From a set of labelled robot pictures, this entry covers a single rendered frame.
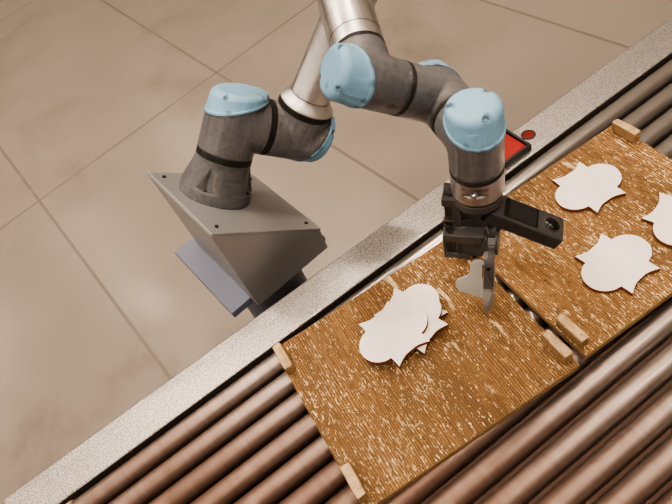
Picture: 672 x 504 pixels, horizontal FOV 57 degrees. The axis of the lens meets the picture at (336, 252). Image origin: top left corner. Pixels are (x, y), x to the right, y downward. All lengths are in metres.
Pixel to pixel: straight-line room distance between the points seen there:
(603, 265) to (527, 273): 0.13
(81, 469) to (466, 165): 0.89
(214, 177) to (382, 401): 0.55
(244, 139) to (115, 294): 1.73
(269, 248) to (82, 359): 1.62
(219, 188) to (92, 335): 1.64
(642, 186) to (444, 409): 0.57
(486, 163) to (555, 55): 2.35
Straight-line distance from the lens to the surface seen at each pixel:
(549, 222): 0.95
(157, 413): 1.26
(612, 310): 1.13
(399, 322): 1.11
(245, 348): 1.24
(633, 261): 1.18
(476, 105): 0.81
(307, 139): 1.29
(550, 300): 1.14
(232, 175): 1.27
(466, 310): 1.13
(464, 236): 0.94
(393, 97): 0.83
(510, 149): 1.39
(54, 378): 2.80
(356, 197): 2.67
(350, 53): 0.81
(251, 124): 1.24
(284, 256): 1.30
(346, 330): 1.16
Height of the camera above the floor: 1.90
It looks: 49 degrees down
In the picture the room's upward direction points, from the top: 24 degrees counter-clockwise
